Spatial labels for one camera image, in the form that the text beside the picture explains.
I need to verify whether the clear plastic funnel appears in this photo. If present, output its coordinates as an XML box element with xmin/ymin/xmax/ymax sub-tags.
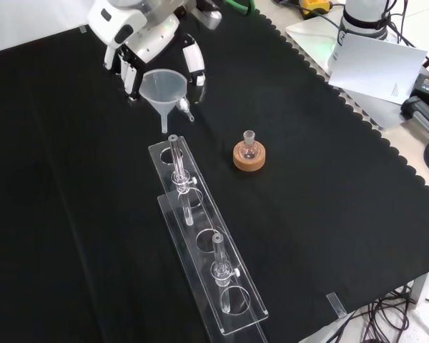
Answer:
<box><xmin>139</xmin><ymin>69</ymin><xmax>189</xmax><ymax>135</ymax></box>

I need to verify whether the clear acrylic funnel stand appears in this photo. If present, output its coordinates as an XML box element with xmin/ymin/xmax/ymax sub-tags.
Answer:
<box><xmin>148</xmin><ymin>134</ymin><xmax>270</xmax><ymax>343</ymax></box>

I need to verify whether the small round-bottom glass flask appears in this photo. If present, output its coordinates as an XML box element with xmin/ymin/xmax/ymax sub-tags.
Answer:
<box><xmin>239</xmin><ymin>129</ymin><xmax>261</xmax><ymax>161</ymax></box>

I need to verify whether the black floor cable bundle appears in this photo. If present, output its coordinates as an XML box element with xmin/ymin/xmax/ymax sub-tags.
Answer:
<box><xmin>328</xmin><ymin>267</ymin><xmax>429</xmax><ymax>343</ymax></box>

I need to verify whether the green cable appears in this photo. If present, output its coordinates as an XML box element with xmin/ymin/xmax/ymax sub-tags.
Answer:
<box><xmin>227</xmin><ymin>0</ymin><xmax>257</xmax><ymax>16</ymax></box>

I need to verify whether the yellow stop button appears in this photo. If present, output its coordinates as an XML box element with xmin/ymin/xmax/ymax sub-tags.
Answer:
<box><xmin>299</xmin><ymin>0</ymin><xmax>330</xmax><ymax>17</ymax></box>

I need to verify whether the cork ring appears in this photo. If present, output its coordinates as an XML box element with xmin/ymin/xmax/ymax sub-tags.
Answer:
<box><xmin>232</xmin><ymin>139</ymin><xmax>267</xmax><ymax>172</ymax></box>

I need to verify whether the pale metal base plate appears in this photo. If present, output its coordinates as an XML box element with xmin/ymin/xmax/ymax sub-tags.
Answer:
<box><xmin>285</xmin><ymin>16</ymin><xmax>414</xmax><ymax>130</ymax></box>

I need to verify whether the black scalloped bench cloth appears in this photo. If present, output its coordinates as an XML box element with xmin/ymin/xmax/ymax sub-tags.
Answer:
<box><xmin>0</xmin><ymin>0</ymin><xmax>429</xmax><ymax>343</ymax></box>

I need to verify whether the pale white board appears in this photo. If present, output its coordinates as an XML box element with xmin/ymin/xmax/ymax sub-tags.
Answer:
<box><xmin>327</xmin><ymin>32</ymin><xmax>428</xmax><ymax>105</ymax></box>

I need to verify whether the black stop button cable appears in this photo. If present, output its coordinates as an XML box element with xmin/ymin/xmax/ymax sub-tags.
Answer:
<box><xmin>302</xmin><ymin>6</ymin><xmax>341</xmax><ymax>34</ymax></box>

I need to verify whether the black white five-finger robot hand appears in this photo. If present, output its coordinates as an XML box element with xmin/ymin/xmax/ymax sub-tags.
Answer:
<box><xmin>87</xmin><ymin>0</ymin><xmax>207</xmax><ymax>105</ymax></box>

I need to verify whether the small glass weighing funnel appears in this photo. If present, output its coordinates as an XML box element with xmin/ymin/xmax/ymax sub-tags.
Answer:
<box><xmin>177</xmin><ymin>97</ymin><xmax>196</xmax><ymax>124</ymax></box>

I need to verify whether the black grey handle tool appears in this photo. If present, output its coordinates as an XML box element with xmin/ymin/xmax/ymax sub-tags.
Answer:
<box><xmin>400</xmin><ymin>95</ymin><xmax>429</xmax><ymax>139</ymax></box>

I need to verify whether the grey table leg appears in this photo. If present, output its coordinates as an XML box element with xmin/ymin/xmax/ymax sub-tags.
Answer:
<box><xmin>410</xmin><ymin>274</ymin><xmax>429</xmax><ymax>305</ymax></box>

